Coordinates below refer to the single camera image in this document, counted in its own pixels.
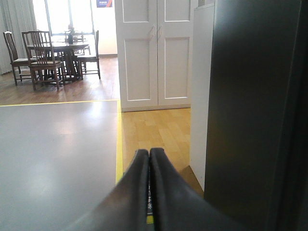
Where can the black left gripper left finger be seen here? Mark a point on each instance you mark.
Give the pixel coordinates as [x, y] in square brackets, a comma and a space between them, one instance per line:
[125, 207]

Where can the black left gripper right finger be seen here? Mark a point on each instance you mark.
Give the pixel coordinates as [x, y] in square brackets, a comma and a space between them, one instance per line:
[176, 206]

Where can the wooden chair right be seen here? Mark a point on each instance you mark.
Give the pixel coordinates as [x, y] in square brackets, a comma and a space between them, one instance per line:
[83, 59]

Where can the wooden chair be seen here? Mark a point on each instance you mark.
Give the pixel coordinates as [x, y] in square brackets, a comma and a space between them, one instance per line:
[83, 59]
[15, 61]
[44, 68]

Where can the wooden chair front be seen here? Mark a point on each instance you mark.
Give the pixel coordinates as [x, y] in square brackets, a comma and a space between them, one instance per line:
[44, 68]

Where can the white side panel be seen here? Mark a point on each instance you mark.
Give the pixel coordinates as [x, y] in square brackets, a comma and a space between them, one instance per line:
[201, 68]

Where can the dark wooden dining table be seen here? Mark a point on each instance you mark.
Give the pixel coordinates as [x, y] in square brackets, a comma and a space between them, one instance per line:
[65, 53]

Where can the white double door wardrobe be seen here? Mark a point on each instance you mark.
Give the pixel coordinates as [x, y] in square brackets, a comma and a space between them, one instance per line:
[154, 48]

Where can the wooden chair left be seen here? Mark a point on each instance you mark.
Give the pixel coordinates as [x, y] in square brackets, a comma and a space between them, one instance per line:
[15, 61]

